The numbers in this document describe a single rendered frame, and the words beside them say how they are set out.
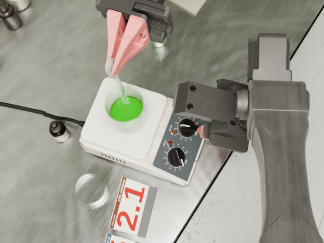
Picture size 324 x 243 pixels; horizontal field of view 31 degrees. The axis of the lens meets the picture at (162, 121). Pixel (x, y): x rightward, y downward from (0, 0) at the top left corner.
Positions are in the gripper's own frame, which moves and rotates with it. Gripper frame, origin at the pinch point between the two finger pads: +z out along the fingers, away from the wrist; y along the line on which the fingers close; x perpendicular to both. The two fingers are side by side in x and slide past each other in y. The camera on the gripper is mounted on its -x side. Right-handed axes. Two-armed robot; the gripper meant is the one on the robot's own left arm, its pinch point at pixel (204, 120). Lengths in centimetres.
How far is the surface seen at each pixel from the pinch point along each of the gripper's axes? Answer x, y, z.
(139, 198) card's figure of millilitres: -4.0, 14.2, 12.0
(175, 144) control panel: -1.0, 4.0, 7.3
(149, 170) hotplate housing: -4.3, 9.1, 8.9
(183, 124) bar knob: -0.8, 0.5, 5.7
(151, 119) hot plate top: -6.4, 0.8, 6.7
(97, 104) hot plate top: -14.8, -0.4, 11.6
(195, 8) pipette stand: 2.2, -23.8, 14.8
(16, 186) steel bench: -23.3, 15.5, 24.1
